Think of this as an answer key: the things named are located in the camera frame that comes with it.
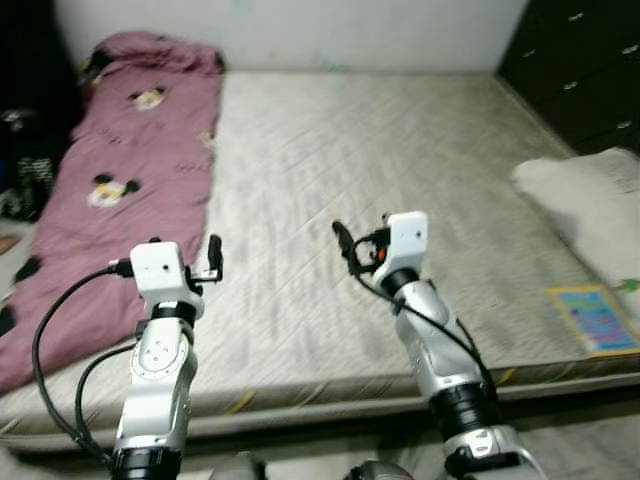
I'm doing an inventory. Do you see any colourful blue children's book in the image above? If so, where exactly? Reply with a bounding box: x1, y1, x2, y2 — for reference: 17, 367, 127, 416
547, 285, 640, 359

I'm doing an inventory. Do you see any white pillow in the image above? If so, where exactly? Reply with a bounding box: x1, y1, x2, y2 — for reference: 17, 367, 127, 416
510, 148, 640, 293

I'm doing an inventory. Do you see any white quilted mattress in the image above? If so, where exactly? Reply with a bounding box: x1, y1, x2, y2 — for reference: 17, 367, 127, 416
0, 70, 640, 453

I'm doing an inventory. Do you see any pink cartoon print blanket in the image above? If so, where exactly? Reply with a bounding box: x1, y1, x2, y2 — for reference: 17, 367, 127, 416
0, 30, 227, 397

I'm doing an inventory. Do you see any grey left robot leg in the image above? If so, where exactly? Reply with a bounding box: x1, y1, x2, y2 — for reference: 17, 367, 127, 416
210, 452, 267, 480

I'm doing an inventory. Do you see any grey robot leg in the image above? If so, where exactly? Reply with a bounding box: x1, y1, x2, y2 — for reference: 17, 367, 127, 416
210, 452, 267, 480
345, 460, 411, 480

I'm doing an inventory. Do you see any grey right robot leg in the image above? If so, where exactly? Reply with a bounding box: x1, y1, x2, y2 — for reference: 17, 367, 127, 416
345, 460, 411, 480

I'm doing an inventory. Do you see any black clothes heap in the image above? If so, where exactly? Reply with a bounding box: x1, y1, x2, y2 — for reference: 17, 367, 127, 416
0, 0, 87, 227

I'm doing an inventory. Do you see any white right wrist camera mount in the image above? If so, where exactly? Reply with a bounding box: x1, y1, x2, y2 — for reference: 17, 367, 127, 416
385, 211, 430, 277

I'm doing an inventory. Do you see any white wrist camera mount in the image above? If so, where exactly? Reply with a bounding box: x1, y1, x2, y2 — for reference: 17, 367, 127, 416
130, 241, 207, 312
385, 211, 430, 277

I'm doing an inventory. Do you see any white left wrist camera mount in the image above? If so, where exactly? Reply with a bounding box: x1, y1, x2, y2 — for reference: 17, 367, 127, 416
130, 241, 207, 312

